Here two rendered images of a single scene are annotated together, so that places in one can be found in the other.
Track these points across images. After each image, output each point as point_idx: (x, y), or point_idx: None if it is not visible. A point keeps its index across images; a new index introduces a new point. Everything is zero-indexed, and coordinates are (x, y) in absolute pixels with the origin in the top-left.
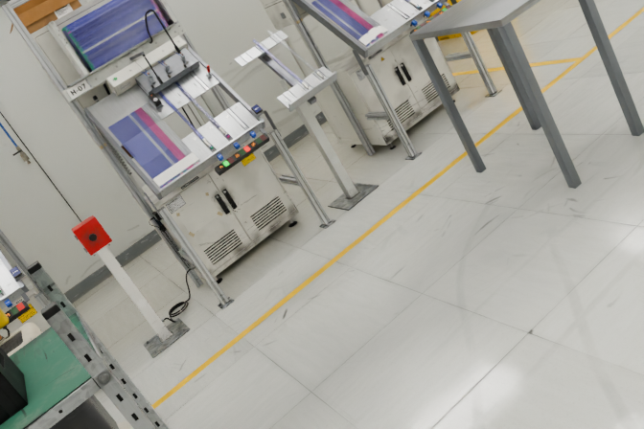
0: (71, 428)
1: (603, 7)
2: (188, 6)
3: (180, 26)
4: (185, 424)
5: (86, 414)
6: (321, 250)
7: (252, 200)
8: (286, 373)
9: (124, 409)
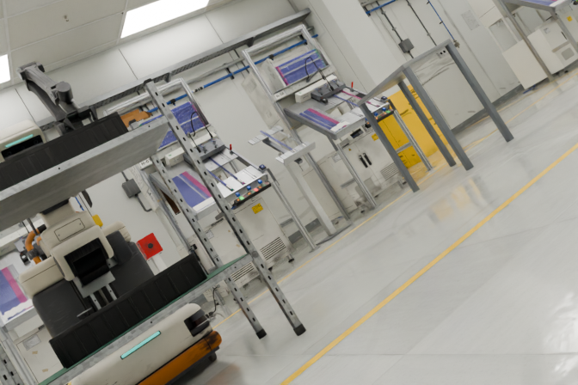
0: (137, 279)
1: (504, 118)
2: None
3: (213, 126)
4: None
5: (147, 272)
6: (309, 257)
7: (261, 238)
8: None
9: (179, 134)
